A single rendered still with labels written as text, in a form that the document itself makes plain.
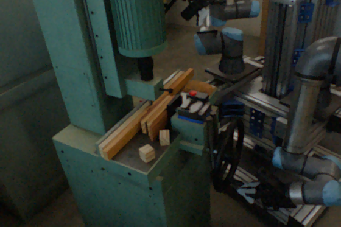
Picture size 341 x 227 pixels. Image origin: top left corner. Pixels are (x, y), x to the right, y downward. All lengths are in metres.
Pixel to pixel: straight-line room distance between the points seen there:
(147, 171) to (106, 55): 0.44
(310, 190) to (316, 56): 0.42
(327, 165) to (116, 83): 0.80
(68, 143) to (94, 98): 0.25
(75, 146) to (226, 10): 0.87
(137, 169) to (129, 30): 0.45
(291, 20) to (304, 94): 0.57
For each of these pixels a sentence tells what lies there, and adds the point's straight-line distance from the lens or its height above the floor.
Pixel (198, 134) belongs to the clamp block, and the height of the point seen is 0.92.
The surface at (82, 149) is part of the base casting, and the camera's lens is 1.30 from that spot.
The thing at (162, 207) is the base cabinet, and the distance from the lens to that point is 1.21.
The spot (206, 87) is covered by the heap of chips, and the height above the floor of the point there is 0.93.
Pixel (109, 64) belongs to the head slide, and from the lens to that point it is 1.13.
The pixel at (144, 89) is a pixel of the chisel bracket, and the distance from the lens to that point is 1.13.
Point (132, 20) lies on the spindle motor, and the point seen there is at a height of 1.33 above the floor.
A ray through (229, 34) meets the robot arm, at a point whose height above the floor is 1.04.
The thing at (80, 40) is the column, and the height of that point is 1.24.
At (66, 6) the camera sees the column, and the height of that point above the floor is 1.36.
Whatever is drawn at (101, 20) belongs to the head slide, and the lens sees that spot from 1.07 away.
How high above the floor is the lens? 1.60
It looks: 32 degrees down
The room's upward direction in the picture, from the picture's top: 5 degrees counter-clockwise
